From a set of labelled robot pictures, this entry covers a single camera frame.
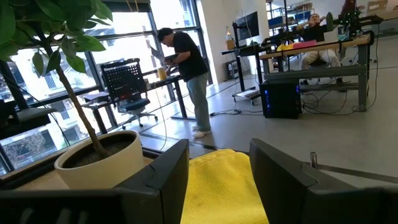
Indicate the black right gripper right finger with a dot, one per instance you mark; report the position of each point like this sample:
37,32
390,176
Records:
280,186

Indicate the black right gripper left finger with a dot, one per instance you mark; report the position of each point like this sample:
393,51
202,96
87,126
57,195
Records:
168,180

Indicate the yellow microfiber towel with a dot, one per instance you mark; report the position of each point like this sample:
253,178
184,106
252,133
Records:
220,189

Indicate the silver metal clip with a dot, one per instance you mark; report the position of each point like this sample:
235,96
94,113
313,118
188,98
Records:
313,160

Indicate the green plant in white pot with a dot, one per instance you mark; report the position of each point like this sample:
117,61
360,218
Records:
102,168

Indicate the black computer tower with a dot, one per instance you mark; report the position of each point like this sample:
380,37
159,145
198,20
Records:
280,99

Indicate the black standing desk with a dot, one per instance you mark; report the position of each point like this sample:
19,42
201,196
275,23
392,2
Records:
174,81

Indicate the small dark side table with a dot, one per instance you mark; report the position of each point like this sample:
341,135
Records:
99,104

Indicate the yellow cup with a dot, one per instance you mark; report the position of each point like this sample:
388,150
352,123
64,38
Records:
161,73

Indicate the black mesh office chair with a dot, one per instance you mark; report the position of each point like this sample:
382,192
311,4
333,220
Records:
124,81

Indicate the person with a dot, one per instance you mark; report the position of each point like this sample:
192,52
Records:
192,62
315,34

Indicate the black monitor desk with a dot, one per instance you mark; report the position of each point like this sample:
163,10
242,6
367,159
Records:
239,62

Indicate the large window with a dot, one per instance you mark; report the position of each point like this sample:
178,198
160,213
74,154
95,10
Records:
124,46

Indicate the small cardboard box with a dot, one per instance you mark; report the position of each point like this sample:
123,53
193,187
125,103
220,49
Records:
230,45

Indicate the black padded seat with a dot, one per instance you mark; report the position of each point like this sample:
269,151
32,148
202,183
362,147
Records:
28,116

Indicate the black computer monitor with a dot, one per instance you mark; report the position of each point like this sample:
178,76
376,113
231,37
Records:
247,26

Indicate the blue storage shelf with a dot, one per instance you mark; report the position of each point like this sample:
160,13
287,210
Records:
286,17

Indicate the wooden workbench gray frame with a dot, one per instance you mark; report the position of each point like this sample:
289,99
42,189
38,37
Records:
311,73

